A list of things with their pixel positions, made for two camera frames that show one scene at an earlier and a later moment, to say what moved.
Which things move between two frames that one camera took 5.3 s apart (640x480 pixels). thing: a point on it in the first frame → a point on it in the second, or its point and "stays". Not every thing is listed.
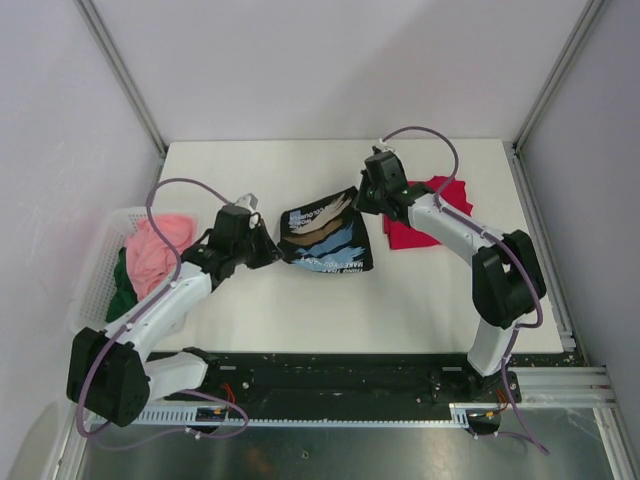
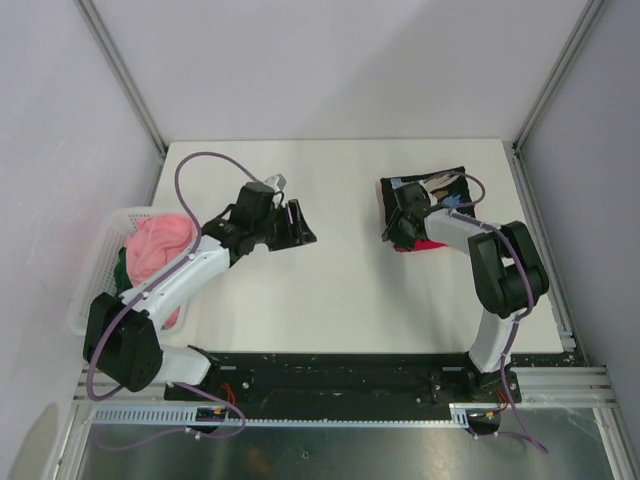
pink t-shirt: [151, 260] stays
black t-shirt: [328, 236] → [448, 188]
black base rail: [355, 382] stays
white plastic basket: [91, 296] stays
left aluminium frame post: [88, 10] stays
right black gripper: [361, 202] → [392, 232]
